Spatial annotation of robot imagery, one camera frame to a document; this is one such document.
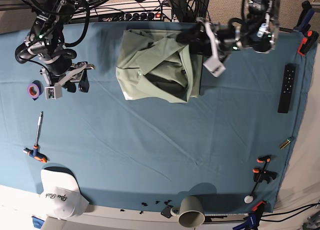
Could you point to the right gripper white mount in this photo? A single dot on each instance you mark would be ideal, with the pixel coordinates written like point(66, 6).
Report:
point(67, 75)

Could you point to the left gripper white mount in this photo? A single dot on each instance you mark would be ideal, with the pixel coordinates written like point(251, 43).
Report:
point(222, 41)

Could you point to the sage green T-shirt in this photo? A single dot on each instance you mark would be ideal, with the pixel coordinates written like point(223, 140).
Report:
point(152, 64)

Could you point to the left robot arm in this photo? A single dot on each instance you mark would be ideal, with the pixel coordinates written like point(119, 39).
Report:
point(257, 29)

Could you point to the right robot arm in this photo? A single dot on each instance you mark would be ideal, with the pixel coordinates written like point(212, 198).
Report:
point(46, 41)

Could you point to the purple tape roll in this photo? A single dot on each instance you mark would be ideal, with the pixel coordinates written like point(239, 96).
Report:
point(35, 89)

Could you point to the black remote control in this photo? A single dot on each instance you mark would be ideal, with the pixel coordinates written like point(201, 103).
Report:
point(286, 88)

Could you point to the blue table cloth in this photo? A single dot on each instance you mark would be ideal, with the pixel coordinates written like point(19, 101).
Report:
point(128, 153)

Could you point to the black orange clamp top right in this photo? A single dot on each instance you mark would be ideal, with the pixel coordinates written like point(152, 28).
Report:
point(307, 42)

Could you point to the white baseball cap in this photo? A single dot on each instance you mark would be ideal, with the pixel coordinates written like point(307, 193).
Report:
point(61, 197)

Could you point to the small brass green stick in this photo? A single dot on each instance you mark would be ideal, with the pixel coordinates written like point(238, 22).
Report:
point(285, 143)

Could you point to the black orange bar clamp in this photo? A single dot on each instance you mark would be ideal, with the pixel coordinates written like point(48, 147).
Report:
point(260, 175)

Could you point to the small dark square plate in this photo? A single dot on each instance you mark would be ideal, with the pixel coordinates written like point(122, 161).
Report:
point(166, 212)

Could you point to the grey green mug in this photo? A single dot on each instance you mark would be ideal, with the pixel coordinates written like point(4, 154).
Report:
point(190, 213)

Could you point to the blue orange clamp bottom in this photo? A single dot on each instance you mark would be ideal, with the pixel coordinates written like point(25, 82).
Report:
point(252, 221)

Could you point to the black power strip red switch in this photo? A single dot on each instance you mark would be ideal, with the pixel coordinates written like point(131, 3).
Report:
point(131, 17)

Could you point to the orange handled T wrench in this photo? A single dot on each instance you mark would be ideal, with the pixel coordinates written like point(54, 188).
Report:
point(35, 152)

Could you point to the blue handled clamp top right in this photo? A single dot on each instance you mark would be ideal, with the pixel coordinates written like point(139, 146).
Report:
point(302, 25)

